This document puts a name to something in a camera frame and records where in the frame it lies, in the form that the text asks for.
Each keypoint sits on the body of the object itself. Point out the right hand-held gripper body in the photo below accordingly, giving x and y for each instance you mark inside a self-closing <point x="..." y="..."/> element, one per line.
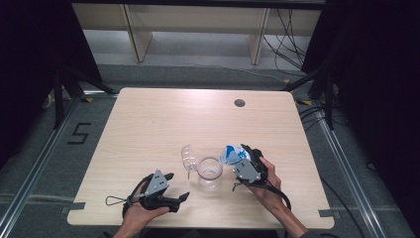
<point x="247" y="170"/>

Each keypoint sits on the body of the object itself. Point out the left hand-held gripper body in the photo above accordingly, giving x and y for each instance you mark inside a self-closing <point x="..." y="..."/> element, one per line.
<point x="157" y="185"/>

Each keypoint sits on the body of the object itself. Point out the blue and white bag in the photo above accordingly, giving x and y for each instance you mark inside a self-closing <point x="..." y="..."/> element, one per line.
<point x="231" y="156"/>

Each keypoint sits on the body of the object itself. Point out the clear plastic jar with lid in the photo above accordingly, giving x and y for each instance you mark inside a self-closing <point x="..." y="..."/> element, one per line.
<point x="210" y="177"/>

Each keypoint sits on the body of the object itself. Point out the person's right hand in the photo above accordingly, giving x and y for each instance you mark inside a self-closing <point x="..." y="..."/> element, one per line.
<point x="270" y="191"/>

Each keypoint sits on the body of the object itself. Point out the person's left hand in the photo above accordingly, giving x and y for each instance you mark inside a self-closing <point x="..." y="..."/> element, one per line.
<point x="140" y="218"/>

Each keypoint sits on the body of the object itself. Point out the yellow black hazard tape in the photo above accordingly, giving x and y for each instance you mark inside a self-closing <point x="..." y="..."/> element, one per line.
<point x="304" y="102"/>
<point x="88" y="99"/>

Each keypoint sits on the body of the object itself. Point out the grey tape strip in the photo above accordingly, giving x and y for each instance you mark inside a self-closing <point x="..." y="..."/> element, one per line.
<point x="326" y="213"/>
<point x="77" y="206"/>

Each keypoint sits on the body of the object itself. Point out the black metal stand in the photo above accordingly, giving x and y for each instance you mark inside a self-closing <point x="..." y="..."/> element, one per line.
<point x="328" y="99"/>
<point x="58" y="99"/>

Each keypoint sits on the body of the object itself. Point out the light wooden shelf unit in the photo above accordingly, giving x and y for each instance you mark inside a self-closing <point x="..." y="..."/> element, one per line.
<point x="198" y="20"/>

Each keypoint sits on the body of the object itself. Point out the black curtain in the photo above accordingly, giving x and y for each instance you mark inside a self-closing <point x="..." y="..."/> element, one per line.
<point x="379" y="82"/>
<point x="29" y="66"/>

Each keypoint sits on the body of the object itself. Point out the aluminium floor rail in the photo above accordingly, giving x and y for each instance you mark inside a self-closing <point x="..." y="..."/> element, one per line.
<point x="350" y="172"/>
<point x="36" y="165"/>

